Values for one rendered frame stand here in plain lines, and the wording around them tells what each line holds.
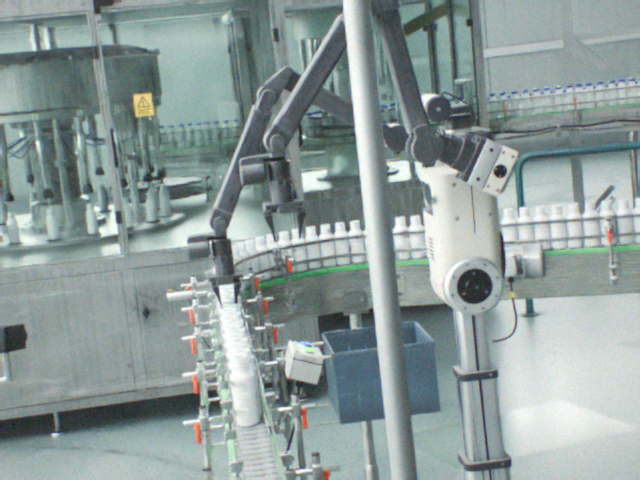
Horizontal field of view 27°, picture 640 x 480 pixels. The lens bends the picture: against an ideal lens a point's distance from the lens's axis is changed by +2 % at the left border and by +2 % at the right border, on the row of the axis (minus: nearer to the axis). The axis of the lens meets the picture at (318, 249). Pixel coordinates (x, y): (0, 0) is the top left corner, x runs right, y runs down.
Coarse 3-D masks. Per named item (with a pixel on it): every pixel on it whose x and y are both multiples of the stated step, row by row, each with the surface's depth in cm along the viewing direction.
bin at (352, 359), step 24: (336, 336) 433; (360, 336) 433; (408, 336) 435; (336, 360) 402; (360, 360) 403; (408, 360) 405; (432, 360) 406; (336, 384) 404; (360, 384) 404; (408, 384) 406; (432, 384) 407; (336, 408) 413; (360, 408) 405; (384, 408) 406; (432, 408) 408
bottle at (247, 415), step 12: (240, 360) 314; (240, 372) 315; (252, 372) 316; (240, 384) 314; (252, 384) 315; (240, 396) 315; (252, 396) 315; (240, 408) 315; (252, 408) 316; (240, 420) 316; (252, 420) 316
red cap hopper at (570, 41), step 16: (592, 32) 1039; (608, 32) 979; (624, 32) 977; (576, 48) 985; (576, 80) 1052; (576, 144) 996; (576, 160) 998; (576, 176) 1000; (576, 192) 1002; (608, 192) 1061
